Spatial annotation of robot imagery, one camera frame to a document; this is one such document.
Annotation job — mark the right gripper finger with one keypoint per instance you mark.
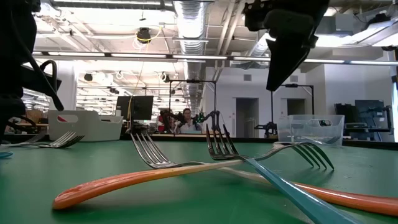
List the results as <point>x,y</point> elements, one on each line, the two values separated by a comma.
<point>286,59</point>

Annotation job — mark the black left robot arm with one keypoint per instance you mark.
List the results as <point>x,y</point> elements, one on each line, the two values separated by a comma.
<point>15,28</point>

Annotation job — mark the brown cardboard box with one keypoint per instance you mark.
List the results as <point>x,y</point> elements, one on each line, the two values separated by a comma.
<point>35,115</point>

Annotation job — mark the white building column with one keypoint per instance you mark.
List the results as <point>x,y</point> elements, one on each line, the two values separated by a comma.
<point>68,93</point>

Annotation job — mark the grey doorway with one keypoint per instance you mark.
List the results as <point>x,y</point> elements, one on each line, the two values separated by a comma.
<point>247,118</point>

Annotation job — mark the clear plastic bin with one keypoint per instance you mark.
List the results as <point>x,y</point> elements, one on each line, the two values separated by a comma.
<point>311,127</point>

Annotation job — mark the white opaque plastic bin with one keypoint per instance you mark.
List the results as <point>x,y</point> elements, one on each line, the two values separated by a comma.
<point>93,127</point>

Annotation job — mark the long ceiling light strip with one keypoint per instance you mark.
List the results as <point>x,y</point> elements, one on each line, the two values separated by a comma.
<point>199,57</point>

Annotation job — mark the green table mat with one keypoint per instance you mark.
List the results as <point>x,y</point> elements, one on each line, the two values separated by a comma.
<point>93,161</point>

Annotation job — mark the dark blue machine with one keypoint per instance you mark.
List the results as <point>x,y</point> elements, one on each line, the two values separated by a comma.
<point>368,115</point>

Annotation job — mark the person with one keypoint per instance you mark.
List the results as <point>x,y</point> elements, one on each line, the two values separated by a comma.
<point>188,126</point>

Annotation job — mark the wooden workstation table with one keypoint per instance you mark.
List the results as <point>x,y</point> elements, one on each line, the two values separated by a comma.
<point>186,135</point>

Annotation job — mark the black computer monitor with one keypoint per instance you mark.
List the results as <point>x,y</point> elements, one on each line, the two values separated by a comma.
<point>141,107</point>

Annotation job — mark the black ceiling dome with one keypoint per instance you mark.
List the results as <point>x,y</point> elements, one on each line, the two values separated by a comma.
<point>143,34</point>

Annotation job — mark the black gantry frame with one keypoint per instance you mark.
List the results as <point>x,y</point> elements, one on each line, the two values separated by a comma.
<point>292,85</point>
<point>192,81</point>

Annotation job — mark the silver ventilation duct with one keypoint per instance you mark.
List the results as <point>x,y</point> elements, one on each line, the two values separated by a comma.
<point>190,25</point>
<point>259,46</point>

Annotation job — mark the black aluminium frame rail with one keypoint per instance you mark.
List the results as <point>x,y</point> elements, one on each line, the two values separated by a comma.
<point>373,143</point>

